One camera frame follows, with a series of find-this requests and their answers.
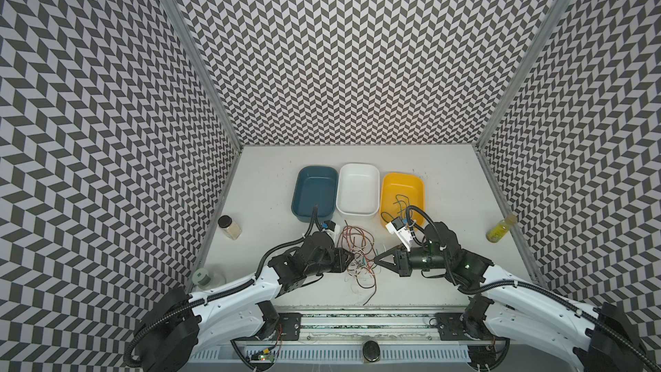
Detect aluminium corner post right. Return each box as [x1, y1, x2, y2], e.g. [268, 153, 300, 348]
[474, 0, 595, 151]

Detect aluminium corner post left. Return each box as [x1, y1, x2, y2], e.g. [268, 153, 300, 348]
[138, 0, 244, 153]

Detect yellow liquid bottle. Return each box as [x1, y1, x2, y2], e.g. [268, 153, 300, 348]
[485, 215, 518, 243]

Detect red cables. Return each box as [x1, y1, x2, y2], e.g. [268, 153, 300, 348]
[337, 220, 380, 307]

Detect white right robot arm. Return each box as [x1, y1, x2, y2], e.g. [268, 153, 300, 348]
[375, 205, 660, 371]

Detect green cable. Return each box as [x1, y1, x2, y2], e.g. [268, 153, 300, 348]
[381, 193, 414, 223]

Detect yellow plastic bin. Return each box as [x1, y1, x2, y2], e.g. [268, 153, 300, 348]
[379, 172, 424, 227]

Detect black lid spice jar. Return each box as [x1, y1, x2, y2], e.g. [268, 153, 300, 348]
[217, 215, 242, 240]

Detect aluminium corner post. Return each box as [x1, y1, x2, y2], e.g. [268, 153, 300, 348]
[138, 0, 244, 153]
[474, 0, 595, 151]

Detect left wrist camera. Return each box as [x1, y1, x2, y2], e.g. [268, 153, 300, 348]
[322, 220, 339, 242]

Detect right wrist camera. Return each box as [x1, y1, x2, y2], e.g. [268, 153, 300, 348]
[386, 217, 413, 251]

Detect white plastic bin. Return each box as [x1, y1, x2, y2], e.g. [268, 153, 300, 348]
[336, 163, 381, 218]

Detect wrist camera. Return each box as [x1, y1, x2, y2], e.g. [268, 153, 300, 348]
[386, 217, 413, 251]
[322, 220, 339, 242]

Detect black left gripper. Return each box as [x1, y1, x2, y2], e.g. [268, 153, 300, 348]
[304, 245, 359, 276]

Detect white lid clear jar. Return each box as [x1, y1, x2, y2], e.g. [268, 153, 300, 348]
[192, 267, 227, 290]

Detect black knob on rail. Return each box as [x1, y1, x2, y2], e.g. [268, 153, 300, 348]
[361, 340, 381, 363]

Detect teal plastic bin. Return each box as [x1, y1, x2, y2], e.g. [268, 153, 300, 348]
[291, 165, 338, 223]

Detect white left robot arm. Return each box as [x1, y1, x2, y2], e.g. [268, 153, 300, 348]
[123, 215, 355, 371]

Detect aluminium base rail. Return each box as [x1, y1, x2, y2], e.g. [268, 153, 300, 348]
[154, 307, 595, 372]

